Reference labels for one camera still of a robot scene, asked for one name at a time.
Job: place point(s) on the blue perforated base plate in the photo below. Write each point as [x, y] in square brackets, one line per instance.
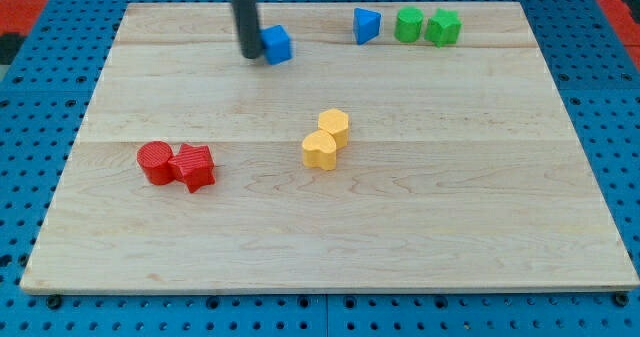
[48, 87]

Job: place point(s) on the green star block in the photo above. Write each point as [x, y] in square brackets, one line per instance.
[443, 27]

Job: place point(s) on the light wooden board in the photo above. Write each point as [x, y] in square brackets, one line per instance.
[462, 174]

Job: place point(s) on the red cylinder block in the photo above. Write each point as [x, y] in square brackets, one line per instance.
[153, 158]

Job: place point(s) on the red star block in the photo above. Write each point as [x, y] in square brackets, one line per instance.
[193, 166]

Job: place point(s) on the yellow heart block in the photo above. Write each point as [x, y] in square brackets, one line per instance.
[319, 150]

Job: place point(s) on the green cylinder block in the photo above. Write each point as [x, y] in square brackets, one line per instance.
[408, 24]

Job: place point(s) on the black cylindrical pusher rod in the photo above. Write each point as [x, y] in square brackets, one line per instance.
[247, 24]

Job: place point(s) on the blue cube block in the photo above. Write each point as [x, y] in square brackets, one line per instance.
[277, 44]

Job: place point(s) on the yellow hexagon block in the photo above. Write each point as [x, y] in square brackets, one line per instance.
[336, 123]

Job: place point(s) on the blue triangle block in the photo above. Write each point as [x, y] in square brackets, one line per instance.
[366, 25]

